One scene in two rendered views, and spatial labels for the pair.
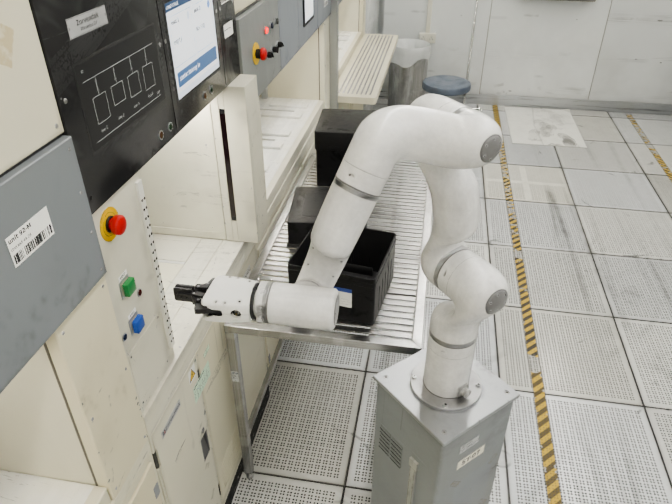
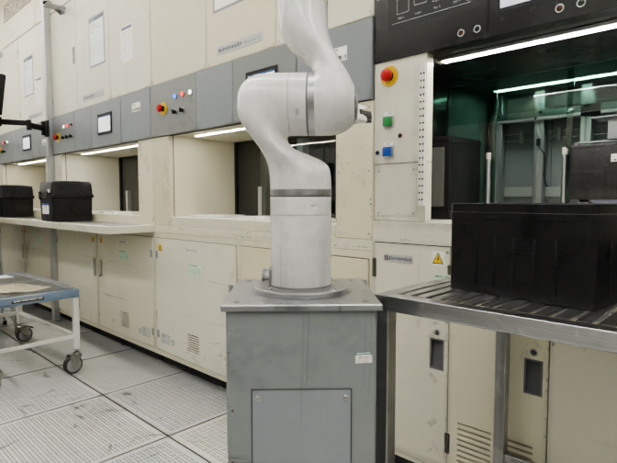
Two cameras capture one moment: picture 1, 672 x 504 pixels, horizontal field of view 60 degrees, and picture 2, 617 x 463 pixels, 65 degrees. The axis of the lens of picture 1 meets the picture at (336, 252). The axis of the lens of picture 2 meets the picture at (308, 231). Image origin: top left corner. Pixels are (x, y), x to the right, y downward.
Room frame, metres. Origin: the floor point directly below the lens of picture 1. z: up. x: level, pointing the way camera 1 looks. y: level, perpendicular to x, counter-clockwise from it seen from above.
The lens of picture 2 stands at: (1.66, -1.09, 0.94)
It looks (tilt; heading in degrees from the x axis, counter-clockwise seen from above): 4 degrees down; 124
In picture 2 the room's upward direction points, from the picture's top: straight up
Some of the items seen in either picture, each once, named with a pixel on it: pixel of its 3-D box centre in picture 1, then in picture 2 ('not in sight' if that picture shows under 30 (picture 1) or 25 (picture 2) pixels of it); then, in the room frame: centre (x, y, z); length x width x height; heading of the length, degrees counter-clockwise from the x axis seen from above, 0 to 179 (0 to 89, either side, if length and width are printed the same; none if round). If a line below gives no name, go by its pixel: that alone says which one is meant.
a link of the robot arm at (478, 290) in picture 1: (467, 302); (284, 135); (1.08, -0.31, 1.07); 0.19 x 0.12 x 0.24; 30
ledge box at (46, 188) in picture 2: not in sight; (65, 200); (-1.50, 0.73, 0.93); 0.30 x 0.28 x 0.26; 167
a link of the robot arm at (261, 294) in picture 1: (264, 302); not in sight; (0.91, 0.14, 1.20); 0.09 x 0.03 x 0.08; 170
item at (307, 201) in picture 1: (328, 212); not in sight; (1.93, 0.03, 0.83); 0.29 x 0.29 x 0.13; 87
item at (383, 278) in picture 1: (343, 270); (549, 246); (1.52, -0.02, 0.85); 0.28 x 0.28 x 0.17; 72
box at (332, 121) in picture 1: (350, 147); not in sight; (2.40, -0.07, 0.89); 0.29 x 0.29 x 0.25; 84
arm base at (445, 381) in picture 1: (449, 359); (300, 243); (1.11, -0.30, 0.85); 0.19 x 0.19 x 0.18
